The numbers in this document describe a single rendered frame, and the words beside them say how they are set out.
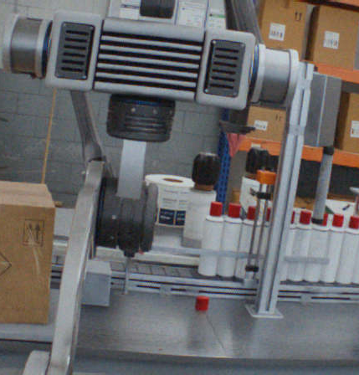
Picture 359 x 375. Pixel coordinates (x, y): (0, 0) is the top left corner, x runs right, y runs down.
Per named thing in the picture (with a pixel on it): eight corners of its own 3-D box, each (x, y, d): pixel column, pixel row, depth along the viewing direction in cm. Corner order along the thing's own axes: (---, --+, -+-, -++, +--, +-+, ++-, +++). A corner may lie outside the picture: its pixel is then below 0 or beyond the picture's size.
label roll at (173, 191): (136, 211, 261) (141, 172, 259) (188, 215, 267) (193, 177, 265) (145, 224, 243) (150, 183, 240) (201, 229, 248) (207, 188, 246)
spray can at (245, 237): (251, 276, 200) (263, 206, 197) (252, 281, 195) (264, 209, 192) (233, 274, 200) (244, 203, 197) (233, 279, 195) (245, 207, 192)
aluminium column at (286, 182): (269, 309, 189) (308, 62, 177) (274, 315, 184) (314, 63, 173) (253, 308, 188) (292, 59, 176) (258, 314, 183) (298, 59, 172)
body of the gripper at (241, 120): (217, 125, 211) (221, 102, 209) (250, 130, 213) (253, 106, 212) (222, 129, 205) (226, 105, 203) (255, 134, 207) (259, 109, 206)
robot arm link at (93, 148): (46, 44, 187) (82, 33, 187) (51, 52, 193) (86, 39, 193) (81, 187, 180) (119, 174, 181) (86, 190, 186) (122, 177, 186)
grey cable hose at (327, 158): (320, 222, 191) (332, 146, 187) (324, 225, 188) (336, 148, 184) (308, 221, 190) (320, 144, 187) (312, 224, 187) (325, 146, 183)
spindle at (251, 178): (256, 223, 265) (268, 147, 260) (262, 229, 256) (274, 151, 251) (233, 221, 262) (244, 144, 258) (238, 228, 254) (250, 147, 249)
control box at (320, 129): (333, 145, 191) (342, 78, 188) (317, 147, 176) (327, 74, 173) (299, 138, 195) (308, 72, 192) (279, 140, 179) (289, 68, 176)
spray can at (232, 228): (229, 273, 201) (240, 202, 197) (236, 278, 196) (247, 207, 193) (212, 272, 199) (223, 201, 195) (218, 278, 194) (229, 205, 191)
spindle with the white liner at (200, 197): (206, 244, 228) (219, 152, 223) (211, 252, 220) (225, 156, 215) (178, 242, 226) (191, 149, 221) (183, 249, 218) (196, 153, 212)
